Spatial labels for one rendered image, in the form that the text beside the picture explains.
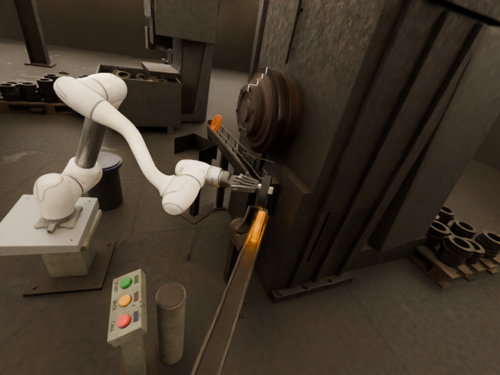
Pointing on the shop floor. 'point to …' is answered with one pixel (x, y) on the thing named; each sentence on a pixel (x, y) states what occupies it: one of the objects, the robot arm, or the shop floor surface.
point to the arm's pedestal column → (72, 270)
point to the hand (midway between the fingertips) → (265, 188)
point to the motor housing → (234, 246)
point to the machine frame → (353, 123)
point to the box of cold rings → (148, 97)
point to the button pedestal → (139, 356)
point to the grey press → (184, 48)
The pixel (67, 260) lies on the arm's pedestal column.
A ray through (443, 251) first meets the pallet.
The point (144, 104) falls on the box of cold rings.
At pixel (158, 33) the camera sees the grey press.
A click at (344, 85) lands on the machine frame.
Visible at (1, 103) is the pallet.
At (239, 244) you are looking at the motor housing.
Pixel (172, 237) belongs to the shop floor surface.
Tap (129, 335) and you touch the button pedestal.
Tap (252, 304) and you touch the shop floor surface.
